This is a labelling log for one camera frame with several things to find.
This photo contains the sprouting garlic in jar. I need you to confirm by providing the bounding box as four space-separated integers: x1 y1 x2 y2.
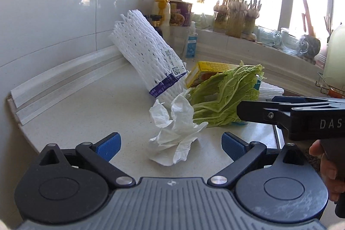
226 0 248 39
243 0 262 35
213 0 232 33

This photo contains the napa cabbage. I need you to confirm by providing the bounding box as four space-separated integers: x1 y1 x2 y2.
189 63 266 127

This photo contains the white foam net sleeve bundle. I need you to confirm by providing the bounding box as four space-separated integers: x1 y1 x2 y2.
109 9 189 102

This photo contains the clear bottle with blue label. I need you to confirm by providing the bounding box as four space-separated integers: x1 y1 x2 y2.
185 21 199 58

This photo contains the pink spatula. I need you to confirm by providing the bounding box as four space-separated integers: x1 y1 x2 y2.
298 0 316 37

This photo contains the clear glass mug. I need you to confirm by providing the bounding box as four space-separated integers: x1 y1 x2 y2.
298 39 310 54
257 27 282 47
280 28 301 55

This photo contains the wire dish rack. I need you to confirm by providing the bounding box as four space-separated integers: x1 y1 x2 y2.
316 72 345 99

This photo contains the person's right hand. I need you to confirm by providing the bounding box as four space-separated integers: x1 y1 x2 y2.
309 139 341 202

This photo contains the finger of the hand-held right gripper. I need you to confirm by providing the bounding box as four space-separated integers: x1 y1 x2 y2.
237 100 294 127
271 95 345 108

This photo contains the yellow cardboard box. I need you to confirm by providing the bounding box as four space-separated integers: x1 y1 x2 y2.
185 61 239 89

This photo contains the white tissue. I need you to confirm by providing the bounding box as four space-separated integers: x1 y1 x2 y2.
148 92 209 166

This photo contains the dark bottle with gold cap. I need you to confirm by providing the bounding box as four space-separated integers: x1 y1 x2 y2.
149 14 164 36

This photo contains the small white foam net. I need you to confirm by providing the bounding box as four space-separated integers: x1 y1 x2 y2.
257 81 285 100

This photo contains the bunch of chopsticks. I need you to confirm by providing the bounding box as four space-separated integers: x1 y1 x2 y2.
324 14 335 43

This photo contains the purple instant noodle cup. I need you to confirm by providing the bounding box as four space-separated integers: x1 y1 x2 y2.
169 0 193 27

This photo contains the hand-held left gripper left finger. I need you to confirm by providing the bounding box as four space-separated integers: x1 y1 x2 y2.
39 132 135 189

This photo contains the pale green plastic container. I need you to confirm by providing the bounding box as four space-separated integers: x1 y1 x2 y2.
322 24 345 80

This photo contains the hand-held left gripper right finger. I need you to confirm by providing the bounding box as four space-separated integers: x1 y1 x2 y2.
207 132 306 189

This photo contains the brown round pot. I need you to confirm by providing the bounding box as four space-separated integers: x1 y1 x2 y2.
300 34 322 61

